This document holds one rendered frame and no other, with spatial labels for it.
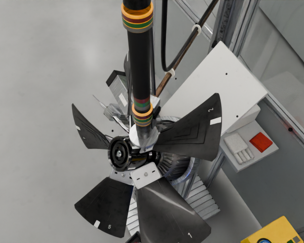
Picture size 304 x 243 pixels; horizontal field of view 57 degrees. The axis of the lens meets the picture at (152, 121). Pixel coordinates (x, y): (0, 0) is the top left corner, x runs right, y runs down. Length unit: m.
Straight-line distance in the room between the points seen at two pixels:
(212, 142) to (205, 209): 1.37
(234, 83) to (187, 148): 0.33
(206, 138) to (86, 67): 2.21
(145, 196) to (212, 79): 0.47
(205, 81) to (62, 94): 1.84
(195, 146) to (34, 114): 2.05
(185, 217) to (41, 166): 1.66
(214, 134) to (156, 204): 0.30
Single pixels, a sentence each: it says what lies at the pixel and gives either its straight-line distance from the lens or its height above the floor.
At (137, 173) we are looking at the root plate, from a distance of 0.94.
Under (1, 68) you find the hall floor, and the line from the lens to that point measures 3.14.
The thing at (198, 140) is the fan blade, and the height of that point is 1.39.
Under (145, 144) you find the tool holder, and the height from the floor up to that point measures 1.47.
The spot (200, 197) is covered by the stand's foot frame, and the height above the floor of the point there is 0.08.
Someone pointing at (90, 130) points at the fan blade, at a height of 1.12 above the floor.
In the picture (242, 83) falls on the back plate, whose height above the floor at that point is 1.33.
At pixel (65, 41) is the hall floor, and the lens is 3.16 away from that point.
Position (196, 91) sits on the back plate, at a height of 1.22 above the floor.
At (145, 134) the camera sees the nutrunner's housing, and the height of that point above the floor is 1.50.
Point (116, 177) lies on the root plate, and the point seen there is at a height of 1.10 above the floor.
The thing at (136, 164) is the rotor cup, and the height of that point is 1.21.
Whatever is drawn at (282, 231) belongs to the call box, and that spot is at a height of 1.07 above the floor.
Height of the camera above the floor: 2.07
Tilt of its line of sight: 59 degrees down
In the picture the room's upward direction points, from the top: straight up
